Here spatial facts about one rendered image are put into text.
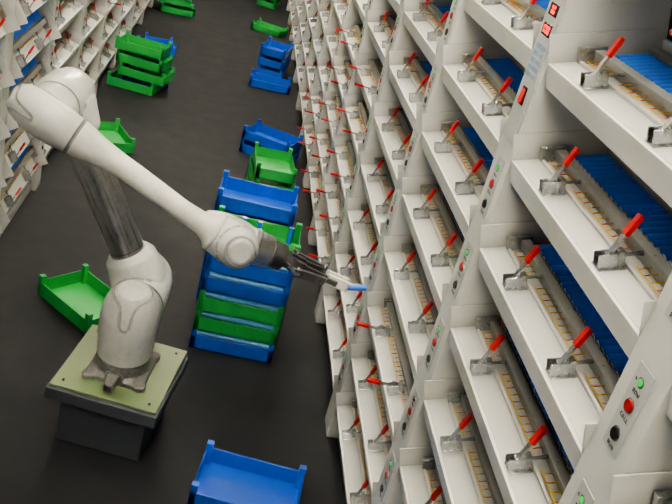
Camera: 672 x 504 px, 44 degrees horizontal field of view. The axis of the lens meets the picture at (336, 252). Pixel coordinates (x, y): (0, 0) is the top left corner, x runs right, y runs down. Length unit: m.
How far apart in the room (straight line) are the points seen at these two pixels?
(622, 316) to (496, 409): 0.46
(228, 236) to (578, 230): 0.96
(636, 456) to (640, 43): 0.80
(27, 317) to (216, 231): 1.18
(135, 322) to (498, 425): 1.17
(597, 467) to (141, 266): 1.64
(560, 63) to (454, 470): 0.78
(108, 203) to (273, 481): 0.94
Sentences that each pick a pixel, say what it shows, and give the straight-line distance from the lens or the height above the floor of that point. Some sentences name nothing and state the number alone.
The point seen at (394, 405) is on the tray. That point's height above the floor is 0.51.
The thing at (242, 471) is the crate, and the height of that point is 0.00.
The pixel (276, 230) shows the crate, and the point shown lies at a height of 0.43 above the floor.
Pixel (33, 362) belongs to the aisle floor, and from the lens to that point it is 2.87.
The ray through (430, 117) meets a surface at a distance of 2.28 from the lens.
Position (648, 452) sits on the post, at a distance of 1.08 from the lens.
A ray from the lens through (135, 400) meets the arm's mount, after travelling 2.42.
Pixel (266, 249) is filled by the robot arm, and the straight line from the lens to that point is 2.23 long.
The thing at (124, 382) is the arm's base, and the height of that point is 0.23.
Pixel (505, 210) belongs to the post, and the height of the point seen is 1.16.
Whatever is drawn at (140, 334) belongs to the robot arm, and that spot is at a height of 0.39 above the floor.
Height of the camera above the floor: 1.69
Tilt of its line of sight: 25 degrees down
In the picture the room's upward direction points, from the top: 16 degrees clockwise
